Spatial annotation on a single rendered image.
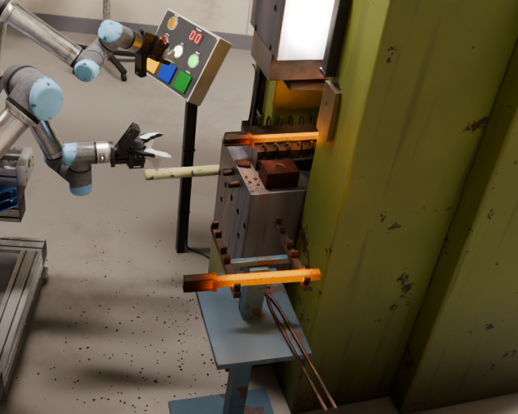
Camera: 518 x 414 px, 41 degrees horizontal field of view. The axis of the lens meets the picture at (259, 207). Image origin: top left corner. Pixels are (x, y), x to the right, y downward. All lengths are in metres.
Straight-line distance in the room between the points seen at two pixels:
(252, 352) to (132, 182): 2.02
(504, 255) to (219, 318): 1.01
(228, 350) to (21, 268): 1.24
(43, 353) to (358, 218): 1.48
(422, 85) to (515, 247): 0.77
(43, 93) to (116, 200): 1.78
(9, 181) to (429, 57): 1.61
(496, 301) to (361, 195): 0.77
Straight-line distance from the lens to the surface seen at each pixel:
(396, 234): 2.38
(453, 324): 2.70
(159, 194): 3.92
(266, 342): 2.21
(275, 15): 2.28
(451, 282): 2.53
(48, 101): 2.17
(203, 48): 2.84
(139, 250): 3.53
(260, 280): 2.01
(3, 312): 2.96
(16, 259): 3.19
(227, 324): 2.24
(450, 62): 2.08
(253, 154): 2.52
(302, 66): 2.36
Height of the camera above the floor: 2.28
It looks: 36 degrees down
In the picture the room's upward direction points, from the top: 9 degrees clockwise
